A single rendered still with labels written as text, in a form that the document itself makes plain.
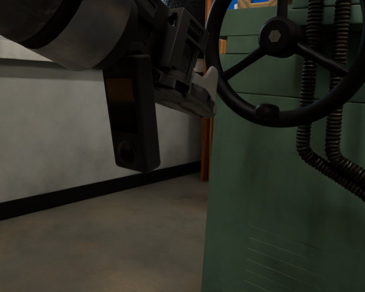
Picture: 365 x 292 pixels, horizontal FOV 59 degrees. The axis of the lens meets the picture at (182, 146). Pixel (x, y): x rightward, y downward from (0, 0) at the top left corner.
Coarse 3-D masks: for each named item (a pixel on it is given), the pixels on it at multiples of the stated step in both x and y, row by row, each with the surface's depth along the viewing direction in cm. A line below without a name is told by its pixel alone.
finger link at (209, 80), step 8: (208, 72) 39; (216, 72) 41; (192, 80) 37; (200, 80) 38; (208, 80) 39; (216, 80) 41; (208, 88) 40; (216, 88) 41; (184, 104) 38; (192, 104) 37; (216, 104) 41; (200, 112) 40; (208, 112) 39; (216, 112) 42
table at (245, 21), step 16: (224, 16) 77; (240, 16) 74; (256, 16) 72; (272, 16) 70; (288, 16) 59; (304, 16) 57; (352, 16) 53; (224, 32) 77; (240, 32) 75; (256, 32) 73; (304, 32) 65; (320, 32) 64
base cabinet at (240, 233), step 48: (240, 96) 77; (240, 144) 79; (288, 144) 72; (240, 192) 80; (288, 192) 73; (336, 192) 67; (240, 240) 82; (288, 240) 74; (336, 240) 68; (240, 288) 84; (288, 288) 76; (336, 288) 70
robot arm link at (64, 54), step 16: (96, 0) 22; (112, 0) 24; (128, 0) 25; (80, 16) 22; (96, 16) 23; (112, 16) 24; (128, 16) 25; (64, 32) 22; (80, 32) 23; (96, 32) 24; (112, 32) 24; (48, 48) 24; (64, 48) 24; (80, 48) 24; (96, 48) 25; (112, 48) 25; (64, 64) 26; (80, 64) 26; (96, 64) 26
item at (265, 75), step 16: (224, 64) 79; (256, 64) 74; (272, 64) 71; (288, 64) 69; (240, 80) 77; (256, 80) 74; (272, 80) 72; (288, 80) 70; (320, 80) 66; (288, 96) 71; (320, 96) 66
